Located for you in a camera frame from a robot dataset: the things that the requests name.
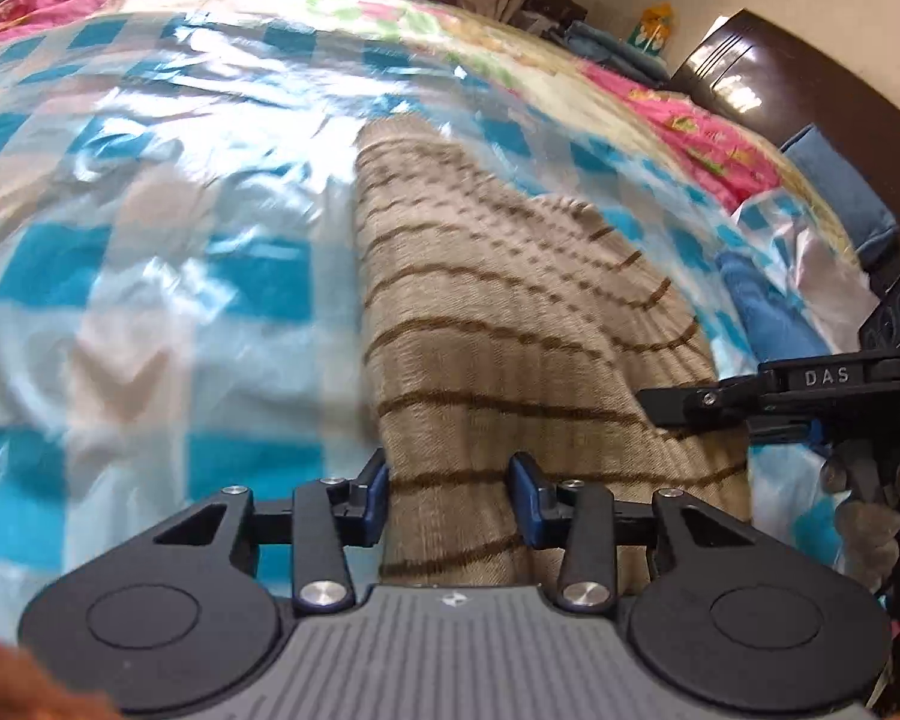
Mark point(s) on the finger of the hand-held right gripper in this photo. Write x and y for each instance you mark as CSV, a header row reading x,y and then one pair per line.
x,y
787,433
682,401

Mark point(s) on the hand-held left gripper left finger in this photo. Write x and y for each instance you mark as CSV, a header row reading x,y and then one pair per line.
x,y
376,484

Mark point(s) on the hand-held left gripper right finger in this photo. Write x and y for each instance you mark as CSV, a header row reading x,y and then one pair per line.
x,y
523,480

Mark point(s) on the beige striped knit sweater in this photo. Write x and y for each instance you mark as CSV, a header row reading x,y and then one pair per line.
x,y
495,330

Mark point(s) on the person's left forearm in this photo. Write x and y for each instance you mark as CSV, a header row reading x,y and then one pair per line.
x,y
22,679

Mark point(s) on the folded blue clothes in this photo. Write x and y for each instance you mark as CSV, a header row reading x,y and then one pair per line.
x,y
615,52

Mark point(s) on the person's right hand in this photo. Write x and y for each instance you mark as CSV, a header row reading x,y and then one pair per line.
x,y
866,532

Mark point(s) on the blue cloth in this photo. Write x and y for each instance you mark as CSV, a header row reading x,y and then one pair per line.
x,y
769,307

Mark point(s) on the blue pillow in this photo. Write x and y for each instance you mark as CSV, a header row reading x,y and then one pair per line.
x,y
847,187

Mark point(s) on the pink floral quilt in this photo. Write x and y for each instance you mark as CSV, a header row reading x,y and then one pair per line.
x,y
645,105

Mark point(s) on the dark wooden headboard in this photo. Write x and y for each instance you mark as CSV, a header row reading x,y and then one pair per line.
x,y
795,75

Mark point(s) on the dark clutter pile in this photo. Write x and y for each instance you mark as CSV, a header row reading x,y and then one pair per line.
x,y
559,7

